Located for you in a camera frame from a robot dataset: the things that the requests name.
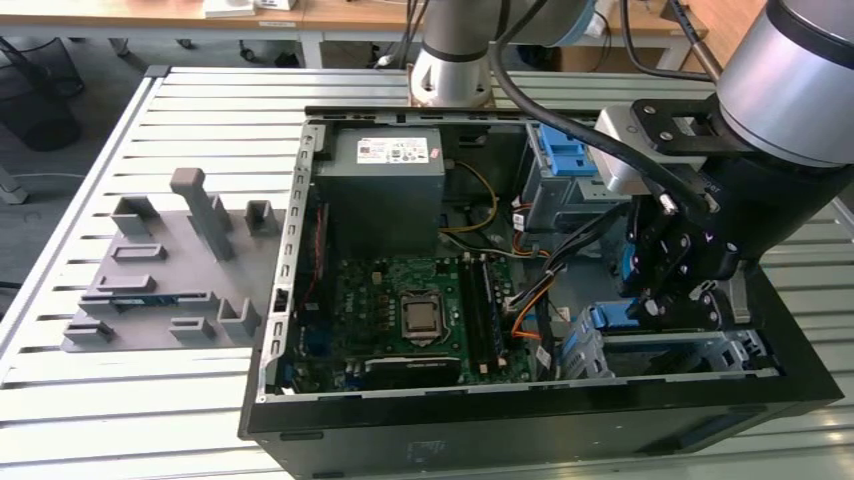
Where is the black cable bundle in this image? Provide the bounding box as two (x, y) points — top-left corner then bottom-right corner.
(504, 207), (632, 321)

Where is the grey metal foot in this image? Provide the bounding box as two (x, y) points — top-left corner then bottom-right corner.
(0, 164), (32, 206)

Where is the black graphics card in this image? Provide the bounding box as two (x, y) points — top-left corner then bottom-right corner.
(363, 355), (463, 390)

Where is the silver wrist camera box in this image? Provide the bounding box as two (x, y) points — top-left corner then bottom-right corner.
(591, 107), (668, 195)

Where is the green motherboard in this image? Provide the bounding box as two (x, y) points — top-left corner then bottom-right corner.
(296, 252), (555, 394)

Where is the brown wooden cabinet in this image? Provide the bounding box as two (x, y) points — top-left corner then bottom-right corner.
(723, 0), (768, 76)

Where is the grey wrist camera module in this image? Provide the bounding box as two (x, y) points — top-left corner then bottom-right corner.
(728, 273), (754, 322)

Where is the thin red wire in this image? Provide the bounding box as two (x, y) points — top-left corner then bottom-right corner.
(299, 203), (333, 314)

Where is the blue plastic drive latch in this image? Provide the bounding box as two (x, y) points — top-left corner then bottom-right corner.
(537, 122), (600, 177)

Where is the silver CPU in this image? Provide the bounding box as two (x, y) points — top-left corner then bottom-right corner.
(401, 301), (441, 334)

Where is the black PC case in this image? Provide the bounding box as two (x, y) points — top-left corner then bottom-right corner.
(237, 105), (843, 480)

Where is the orange wire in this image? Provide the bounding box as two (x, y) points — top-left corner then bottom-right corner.
(509, 294), (545, 342)

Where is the black mesh waste bin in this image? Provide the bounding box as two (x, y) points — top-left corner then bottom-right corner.
(0, 35), (86, 152)

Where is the CPU socket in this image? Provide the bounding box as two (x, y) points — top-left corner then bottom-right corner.
(396, 287), (455, 350)

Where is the RAM stick on rack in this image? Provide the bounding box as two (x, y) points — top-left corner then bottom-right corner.
(110, 295), (180, 307)

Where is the grey parts rack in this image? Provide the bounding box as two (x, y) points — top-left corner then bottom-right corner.
(60, 167), (288, 355)

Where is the grey power supply unit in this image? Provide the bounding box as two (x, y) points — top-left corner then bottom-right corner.
(312, 125), (447, 256)

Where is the yellow wire bundle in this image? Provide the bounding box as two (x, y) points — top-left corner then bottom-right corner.
(437, 160), (501, 236)

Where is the blue data wire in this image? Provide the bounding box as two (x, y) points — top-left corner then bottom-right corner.
(619, 243), (643, 297)

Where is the grey metal drive cage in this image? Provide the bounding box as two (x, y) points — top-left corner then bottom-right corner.
(519, 119), (635, 241)

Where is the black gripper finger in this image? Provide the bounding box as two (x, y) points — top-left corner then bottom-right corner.
(640, 282), (726, 332)
(619, 195), (699, 301)

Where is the grey metal disk bay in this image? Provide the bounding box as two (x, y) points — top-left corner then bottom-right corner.
(559, 299), (766, 379)

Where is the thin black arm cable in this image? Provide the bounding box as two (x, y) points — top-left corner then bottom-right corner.
(619, 0), (722, 84)

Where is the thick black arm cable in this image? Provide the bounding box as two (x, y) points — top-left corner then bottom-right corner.
(489, 0), (722, 216)

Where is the hard disk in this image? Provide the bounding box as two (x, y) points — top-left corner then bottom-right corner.
(587, 298), (728, 335)

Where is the black RAM slot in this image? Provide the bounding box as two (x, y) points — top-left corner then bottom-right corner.
(461, 252), (489, 375)
(480, 252), (509, 371)

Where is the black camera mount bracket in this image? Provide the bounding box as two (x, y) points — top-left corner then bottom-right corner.
(630, 98), (730, 157)

